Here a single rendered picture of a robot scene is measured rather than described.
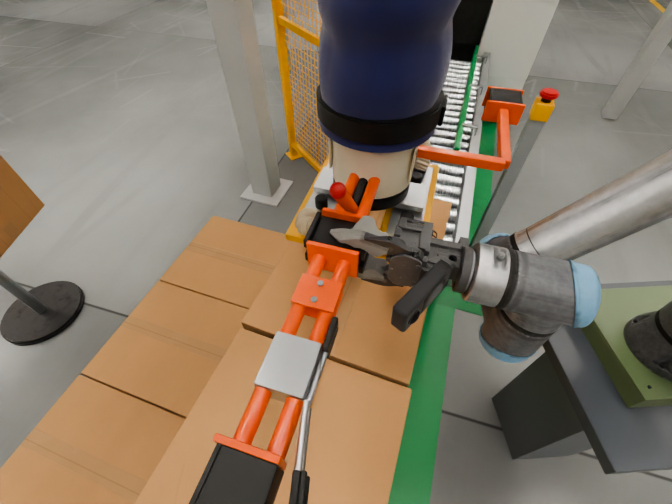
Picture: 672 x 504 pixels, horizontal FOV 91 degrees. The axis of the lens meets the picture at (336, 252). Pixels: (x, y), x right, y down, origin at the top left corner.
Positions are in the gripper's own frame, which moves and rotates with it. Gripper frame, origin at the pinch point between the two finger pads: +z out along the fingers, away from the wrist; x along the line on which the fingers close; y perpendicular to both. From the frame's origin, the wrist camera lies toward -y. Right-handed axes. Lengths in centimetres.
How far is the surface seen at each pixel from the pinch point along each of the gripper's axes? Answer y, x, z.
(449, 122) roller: 184, -71, -21
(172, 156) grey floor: 162, -123, 195
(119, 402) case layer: -22, -69, 64
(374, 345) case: 0.2, -29.3, -8.7
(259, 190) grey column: 136, -118, 101
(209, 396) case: -19.9, -29.2, 20.7
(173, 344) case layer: -1, -69, 59
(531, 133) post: 118, -37, -53
